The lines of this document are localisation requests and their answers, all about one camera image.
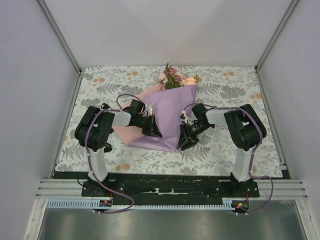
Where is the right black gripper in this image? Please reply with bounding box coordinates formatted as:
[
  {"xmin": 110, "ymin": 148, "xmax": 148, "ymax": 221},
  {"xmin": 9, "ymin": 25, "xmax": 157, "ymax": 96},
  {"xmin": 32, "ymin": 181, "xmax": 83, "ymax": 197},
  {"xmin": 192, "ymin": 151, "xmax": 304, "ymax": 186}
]
[{"xmin": 177, "ymin": 121, "xmax": 214, "ymax": 151}]

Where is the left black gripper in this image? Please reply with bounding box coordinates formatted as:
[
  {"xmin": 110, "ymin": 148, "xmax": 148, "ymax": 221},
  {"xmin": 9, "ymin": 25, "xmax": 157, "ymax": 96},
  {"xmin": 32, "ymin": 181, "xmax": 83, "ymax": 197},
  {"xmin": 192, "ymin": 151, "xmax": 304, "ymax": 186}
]
[{"xmin": 134, "ymin": 114, "xmax": 162, "ymax": 139}]

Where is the black ribbon with gold text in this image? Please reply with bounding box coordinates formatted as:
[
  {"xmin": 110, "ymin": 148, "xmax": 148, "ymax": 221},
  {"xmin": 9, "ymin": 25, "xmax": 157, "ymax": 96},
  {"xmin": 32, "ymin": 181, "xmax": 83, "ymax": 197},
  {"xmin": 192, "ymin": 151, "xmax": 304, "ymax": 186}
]
[{"xmin": 104, "ymin": 143, "xmax": 112, "ymax": 153}]

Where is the dark pink fake flower stem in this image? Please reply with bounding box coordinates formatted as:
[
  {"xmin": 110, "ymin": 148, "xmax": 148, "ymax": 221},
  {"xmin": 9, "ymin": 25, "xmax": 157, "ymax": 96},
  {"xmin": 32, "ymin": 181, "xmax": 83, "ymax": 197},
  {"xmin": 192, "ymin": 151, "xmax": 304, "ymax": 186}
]
[{"xmin": 162, "ymin": 63, "xmax": 182, "ymax": 90}]

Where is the cream rose fake flower stem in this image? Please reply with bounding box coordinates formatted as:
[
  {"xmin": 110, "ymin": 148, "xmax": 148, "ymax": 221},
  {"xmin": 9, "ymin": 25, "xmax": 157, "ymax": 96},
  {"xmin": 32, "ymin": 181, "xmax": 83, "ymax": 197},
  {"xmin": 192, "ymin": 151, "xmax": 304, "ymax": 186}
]
[{"xmin": 181, "ymin": 74, "xmax": 200, "ymax": 87}]

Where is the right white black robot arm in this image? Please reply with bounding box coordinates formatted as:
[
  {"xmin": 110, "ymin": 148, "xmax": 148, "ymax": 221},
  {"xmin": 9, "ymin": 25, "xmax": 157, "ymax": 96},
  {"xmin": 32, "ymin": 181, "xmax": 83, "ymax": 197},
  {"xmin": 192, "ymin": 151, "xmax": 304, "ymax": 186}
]
[{"xmin": 177, "ymin": 103, "xmax": 267, "ymax": 197}]

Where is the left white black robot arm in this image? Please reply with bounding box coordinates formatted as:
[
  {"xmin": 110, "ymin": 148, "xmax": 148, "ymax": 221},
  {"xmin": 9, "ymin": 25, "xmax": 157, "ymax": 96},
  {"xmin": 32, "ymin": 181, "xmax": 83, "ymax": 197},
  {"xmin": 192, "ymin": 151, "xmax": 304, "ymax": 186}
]
[{"xmin": 74, "ymin": 99, "xmax": 163, "ymax": 197}]

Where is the floral patterned table mat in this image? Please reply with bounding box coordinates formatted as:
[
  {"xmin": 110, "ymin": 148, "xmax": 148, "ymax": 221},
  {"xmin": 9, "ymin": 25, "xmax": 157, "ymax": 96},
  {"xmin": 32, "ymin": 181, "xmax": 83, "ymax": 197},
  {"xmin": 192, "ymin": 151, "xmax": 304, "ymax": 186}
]
[{"xmin": 55, "ymin": 66, "xmax": 270, "ymax": 176}]

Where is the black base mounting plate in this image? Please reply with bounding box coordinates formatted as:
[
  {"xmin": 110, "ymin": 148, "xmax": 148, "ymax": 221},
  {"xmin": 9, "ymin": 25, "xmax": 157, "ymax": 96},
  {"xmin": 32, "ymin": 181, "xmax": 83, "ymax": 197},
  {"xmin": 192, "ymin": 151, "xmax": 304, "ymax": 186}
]
[{"xmin": 81, "ymin": 173, "xmax": 260, "ymax": 207}]

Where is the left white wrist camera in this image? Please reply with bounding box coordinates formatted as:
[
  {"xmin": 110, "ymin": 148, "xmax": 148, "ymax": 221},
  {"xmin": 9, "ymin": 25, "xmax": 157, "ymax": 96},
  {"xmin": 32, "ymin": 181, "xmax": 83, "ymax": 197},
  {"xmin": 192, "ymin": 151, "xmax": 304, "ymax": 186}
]
[{"xmin": 145, "ymin": 104, "xmax": 157, "ymax": 116}]

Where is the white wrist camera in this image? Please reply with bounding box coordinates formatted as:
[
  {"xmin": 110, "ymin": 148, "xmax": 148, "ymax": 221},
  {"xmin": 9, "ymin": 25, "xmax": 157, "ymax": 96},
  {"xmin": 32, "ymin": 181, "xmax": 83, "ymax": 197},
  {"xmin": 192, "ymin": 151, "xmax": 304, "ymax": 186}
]
[
  {"xmin": 145, "ymin": 104, "xmax": 157, "ymax": 116},
  {"xmin": 179, "ymin": 110, "xmax": 191, "ymax": 124}
]

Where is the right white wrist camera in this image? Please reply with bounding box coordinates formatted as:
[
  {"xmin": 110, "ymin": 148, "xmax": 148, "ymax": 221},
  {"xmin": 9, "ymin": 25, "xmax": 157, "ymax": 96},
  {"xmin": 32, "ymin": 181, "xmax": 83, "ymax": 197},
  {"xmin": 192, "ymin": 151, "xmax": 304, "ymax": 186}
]
[{"xmin": 179, "ymin": 110, "xmax": 191, "ymax": 124}]

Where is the white slotted cable duct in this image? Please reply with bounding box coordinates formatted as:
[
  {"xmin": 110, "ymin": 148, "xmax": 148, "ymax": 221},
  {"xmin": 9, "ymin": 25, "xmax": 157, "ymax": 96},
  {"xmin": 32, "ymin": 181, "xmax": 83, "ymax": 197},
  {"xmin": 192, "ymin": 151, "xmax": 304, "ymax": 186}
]
[{"xmin": 46, "ymin": 196, "xmax": 251, "ymax": 210}]

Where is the aluminium frame rail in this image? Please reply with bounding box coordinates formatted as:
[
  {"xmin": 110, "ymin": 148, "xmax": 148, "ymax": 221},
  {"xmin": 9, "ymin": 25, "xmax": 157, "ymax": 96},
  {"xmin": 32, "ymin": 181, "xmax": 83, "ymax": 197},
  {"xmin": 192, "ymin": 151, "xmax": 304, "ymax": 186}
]
[{"xmin": 36, "ymin": 179, "xmax": 308, "ymax": 201}]

